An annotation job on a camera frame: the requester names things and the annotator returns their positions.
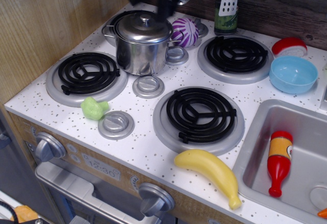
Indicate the white slotted spatula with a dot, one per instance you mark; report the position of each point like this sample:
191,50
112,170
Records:
228,7

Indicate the left oven dial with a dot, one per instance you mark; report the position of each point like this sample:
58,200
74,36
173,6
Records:
48,147

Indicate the orange toy carrot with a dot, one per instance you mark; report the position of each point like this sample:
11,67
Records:
322,213

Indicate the red toy ketchup bottle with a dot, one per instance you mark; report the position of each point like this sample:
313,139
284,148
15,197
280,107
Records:
279,160

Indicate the oven dial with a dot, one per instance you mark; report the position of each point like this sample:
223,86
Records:
48,147
155,200

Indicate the stainless steel pot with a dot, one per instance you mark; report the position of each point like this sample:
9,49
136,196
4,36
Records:
141,59

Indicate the yellow toy banana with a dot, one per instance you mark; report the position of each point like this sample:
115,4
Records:
214,169

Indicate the silver sink basin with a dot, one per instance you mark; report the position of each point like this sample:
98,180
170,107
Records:
304,189

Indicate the light blue bowl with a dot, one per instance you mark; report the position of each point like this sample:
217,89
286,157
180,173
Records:
292,75

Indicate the grey stove top knob front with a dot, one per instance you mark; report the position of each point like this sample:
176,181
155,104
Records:
116,125

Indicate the purple striped toy ball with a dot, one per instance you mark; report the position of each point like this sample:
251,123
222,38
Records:
185,32

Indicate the back right black burner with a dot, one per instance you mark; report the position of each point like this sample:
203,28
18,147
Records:
235,59

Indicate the grey stove top knob middle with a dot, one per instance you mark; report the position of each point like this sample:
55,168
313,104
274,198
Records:
148,87

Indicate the front right black burner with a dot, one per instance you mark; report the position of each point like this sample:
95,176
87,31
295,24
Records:
198,118

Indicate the grey oven door handle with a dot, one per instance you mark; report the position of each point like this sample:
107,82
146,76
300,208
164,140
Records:
80,192

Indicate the grey stove top knob rear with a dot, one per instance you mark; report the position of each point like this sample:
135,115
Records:
202,28

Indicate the steel pot lid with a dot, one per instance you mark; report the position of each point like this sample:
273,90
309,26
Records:
143,27

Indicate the orange object on floor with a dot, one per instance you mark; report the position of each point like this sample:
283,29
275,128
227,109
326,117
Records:
25,213

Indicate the green toy broccoli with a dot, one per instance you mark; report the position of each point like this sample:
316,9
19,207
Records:
92,109

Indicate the front left black burner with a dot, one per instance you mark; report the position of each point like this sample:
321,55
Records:
88,74

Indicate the green can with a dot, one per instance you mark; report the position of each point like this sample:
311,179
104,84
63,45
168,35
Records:
224,25

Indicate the right oven dial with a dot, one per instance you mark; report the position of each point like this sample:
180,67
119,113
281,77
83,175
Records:
155,200

